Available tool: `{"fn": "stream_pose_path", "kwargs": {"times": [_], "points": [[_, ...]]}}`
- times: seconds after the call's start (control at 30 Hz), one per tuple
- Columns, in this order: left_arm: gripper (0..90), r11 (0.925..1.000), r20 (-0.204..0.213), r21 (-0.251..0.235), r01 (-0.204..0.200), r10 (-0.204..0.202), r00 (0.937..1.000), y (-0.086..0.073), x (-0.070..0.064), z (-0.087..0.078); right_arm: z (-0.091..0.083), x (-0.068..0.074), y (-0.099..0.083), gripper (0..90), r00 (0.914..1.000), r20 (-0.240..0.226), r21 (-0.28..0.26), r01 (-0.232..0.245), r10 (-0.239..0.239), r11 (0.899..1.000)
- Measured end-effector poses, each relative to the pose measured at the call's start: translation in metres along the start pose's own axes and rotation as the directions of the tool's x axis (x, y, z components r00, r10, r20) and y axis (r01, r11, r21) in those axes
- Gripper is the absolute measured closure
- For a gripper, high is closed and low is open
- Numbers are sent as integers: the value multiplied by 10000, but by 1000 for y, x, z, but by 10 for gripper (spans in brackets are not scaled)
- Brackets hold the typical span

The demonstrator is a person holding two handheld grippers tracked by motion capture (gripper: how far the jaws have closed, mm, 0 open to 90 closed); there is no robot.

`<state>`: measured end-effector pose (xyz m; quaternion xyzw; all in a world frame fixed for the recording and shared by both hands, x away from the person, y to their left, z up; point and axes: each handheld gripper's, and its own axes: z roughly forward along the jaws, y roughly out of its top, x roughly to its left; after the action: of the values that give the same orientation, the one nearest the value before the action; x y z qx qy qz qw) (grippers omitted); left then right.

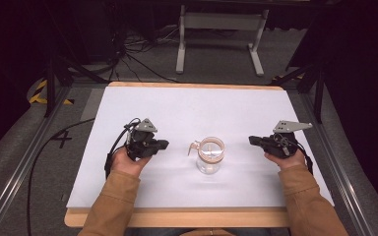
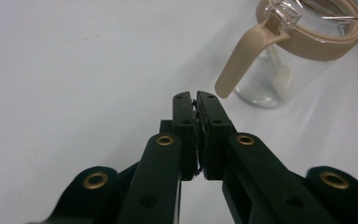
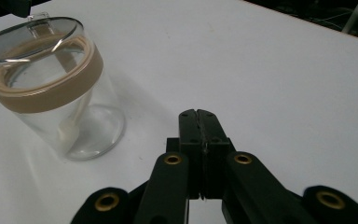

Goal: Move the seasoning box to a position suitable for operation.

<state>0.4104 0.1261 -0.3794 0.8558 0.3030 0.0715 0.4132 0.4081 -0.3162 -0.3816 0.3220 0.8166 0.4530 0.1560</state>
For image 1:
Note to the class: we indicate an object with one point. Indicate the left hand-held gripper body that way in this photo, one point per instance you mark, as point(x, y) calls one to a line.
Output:
point(141, 141)

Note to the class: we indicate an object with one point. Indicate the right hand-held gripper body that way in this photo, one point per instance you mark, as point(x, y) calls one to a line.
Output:
point(283, 141)

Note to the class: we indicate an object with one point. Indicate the clear glass jar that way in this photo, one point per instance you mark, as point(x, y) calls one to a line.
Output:
point(210, 154)

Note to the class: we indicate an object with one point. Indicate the person's right hand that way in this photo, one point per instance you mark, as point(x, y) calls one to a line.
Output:
point(288, 161)

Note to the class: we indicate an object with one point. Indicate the person's left hand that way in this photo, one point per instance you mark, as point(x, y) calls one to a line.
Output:
point(127, 164)

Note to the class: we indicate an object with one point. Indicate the white paper sheet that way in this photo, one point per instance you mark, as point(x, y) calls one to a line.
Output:
point(197, 124)

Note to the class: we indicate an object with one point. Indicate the black metal stand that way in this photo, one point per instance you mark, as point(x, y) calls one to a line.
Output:
point(59, 72)
point(311, 82)

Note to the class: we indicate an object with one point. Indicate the yellow black hazard tape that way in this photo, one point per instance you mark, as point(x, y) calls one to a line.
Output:
point(39, 95)

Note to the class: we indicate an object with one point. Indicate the white metal stand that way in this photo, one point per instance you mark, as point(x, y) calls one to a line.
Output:
point(220, 23)

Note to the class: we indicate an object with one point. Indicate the aluminium rail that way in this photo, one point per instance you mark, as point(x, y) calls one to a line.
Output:
point(338, 164)
point(16, 177)

